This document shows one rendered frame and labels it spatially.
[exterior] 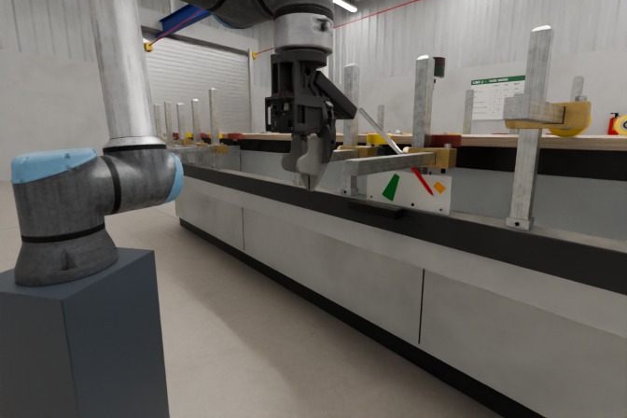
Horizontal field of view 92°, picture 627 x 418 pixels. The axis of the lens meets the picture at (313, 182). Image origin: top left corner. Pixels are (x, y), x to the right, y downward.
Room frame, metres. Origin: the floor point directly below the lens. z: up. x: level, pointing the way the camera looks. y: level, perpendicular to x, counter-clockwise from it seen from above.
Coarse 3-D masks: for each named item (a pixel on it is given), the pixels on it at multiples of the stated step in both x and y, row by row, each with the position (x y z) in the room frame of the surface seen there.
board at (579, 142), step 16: (464, 144) 0.89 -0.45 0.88; (480, 144) 0.86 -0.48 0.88; (496, 144) 0.83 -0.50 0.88; (512, 144) 0.81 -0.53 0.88; (544, 144) 0.76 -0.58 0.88; (560, 144) 0.73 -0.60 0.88; (576, 144) 0.71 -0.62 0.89; (592, 144) 0.69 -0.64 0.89; (608, 144) 0.67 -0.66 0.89; (624, 144) 0.66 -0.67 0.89
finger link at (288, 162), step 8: (296, 136) 0.50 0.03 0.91; (296, 144) 0.50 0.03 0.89; (304, 144) 0.50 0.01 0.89; (296, 152) 0.50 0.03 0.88; (304, 152) 0.50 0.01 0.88; (288, 160) 0.49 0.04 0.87; (296, 160) 0.50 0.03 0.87; (288, 168) 0.49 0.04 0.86; (296, 168) 0.50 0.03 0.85; (304, 176) 0.50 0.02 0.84; (304, 184) 0.50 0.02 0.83
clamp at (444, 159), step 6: (402, 150) 0.86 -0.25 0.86; (408, 150) 0.84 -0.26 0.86; (414, 150) 0.83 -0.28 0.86; (420, 150) 0.81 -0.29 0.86; (426, 150) 0.80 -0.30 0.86; (432, 150) 0.79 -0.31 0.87; (438, 150) 0.78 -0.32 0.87; (444, 150) 0.77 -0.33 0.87; (450, 150) 0.76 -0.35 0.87; (456, 150) 0.79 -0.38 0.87; (438, 156) 0.78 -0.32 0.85; (444, 156) 0.77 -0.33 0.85; (450, 156) 0.76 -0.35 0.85; (438, 162) 0.78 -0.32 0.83; (444, 162) 0.76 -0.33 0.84; (450, 162) 0.77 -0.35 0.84; (444, 168) 0.76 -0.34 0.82
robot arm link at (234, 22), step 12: (228, 0) 0.49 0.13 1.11; (240, 0) 0.50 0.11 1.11; (252, 0) 0.50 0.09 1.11; (216, 12) 0.51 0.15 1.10; (228, 12) 0.51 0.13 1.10; (240, 12) 0.52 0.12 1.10; (252, 12) 0.52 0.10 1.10; (264, 12) 0.51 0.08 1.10; (228, 24) 0.56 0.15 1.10; (240, 24) 0.56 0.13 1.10; (252, 24) 0.56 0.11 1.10
